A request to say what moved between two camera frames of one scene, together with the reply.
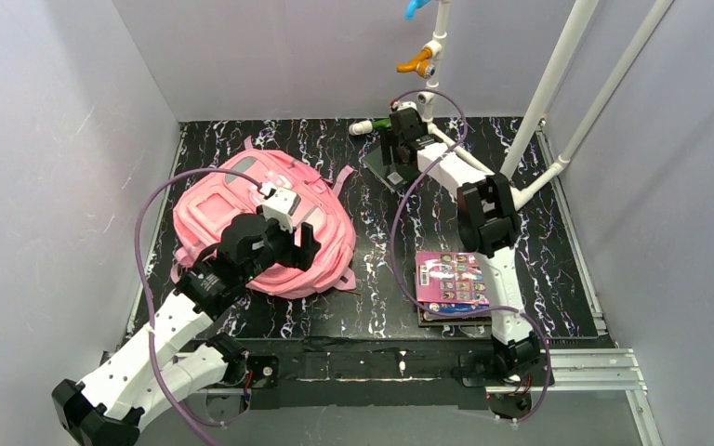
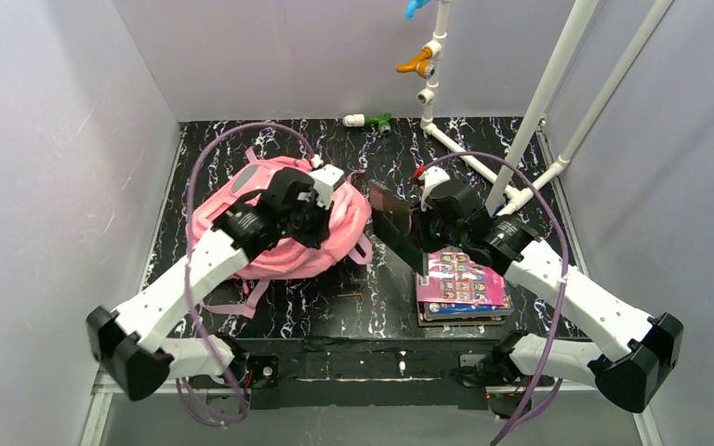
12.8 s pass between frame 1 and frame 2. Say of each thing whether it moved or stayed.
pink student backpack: moved
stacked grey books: stayed
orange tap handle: stayed
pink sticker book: stayed
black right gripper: moved
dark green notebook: moved
